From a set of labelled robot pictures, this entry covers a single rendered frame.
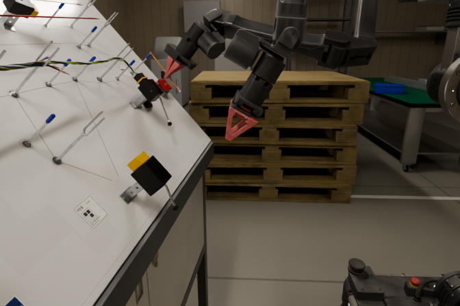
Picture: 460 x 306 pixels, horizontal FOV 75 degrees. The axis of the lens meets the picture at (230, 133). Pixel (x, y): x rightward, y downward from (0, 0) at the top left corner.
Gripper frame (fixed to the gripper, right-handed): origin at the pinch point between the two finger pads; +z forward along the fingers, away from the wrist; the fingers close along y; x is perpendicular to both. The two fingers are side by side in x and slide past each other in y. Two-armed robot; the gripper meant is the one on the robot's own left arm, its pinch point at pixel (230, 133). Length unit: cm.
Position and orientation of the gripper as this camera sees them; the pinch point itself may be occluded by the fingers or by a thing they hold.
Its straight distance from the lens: 70.0
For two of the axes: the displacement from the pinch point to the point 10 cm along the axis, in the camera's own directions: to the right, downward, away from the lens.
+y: -0.5, 2.8, -9.6
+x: 8.7, 4.8, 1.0
